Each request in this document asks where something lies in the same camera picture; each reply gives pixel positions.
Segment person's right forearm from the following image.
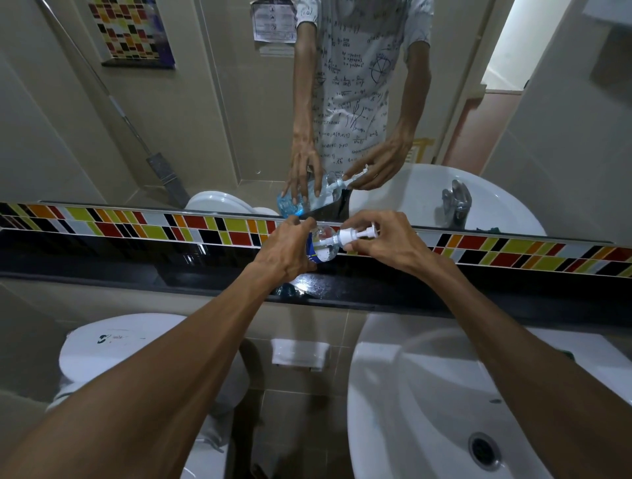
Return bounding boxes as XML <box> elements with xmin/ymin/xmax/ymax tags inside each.
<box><xmin>420</xmin><ymin>256</ymin><xmax>632</xmax><ymax>479</ymax></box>

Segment wall mirror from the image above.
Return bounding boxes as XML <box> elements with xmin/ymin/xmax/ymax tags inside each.
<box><xmin>0</xmin><ymin>0</ymin><xmax>632</xmax><ymax>245</ymax></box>

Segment white pump dispenser head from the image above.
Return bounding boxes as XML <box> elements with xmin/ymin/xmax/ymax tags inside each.
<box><xmin>337</xmin><ymin>224</ymin><xmax>380</xmax><ymax>248</ymax></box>

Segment person's left forearm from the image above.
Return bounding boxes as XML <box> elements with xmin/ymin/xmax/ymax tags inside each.
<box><xmin>0</xmin><ymin>263</ymin><xmax>296</xmax><ymax>479</ymax></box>

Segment black stone ledge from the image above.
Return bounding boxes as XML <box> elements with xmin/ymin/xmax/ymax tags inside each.
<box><xmin>0</xmin><ymin>228</ymin><xmax>632</xmax><ymax>330</ymax></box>

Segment clear soap bottle blue label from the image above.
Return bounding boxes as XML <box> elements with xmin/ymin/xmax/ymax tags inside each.
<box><xmin>306</xmin><ymin>223</ymin><xmax>342</xmax><ymax>264</ymax></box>

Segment white ceramic sink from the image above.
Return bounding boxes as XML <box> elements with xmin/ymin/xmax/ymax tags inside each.
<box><xmin>347</xmin><ymin>312</ymin><xmax>632</xmax><ymax>479</ymax></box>

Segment person's left hand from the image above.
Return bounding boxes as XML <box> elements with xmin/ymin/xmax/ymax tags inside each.
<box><xmin>252</xmin><ymin>215</ymin><xmax>318</xmax><ymax>284</ymax></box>

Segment white wall box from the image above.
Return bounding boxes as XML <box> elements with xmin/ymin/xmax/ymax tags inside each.
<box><xmin>271</xmin><ymin>339</ymin><xmax>331</xmax><ymax>372</ymax></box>

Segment colourful mosaic tile strip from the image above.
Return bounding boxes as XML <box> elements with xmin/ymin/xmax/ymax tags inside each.
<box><xmin>0</xmin><ymin>202</ymin><xmax>632</xmax><ymax>278</ymax></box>

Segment metal sink drain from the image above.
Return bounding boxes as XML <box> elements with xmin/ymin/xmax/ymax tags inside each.
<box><xmin>468</xmin><ymin>432</ymin><xmax>502</xmax><ymax>471</ymax></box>

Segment person's right hand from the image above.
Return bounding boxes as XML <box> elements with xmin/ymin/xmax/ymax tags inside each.
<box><xmin>340</xmin><ymin>210</ymin><xmax>454</xmax><ymax>280</ymax></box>

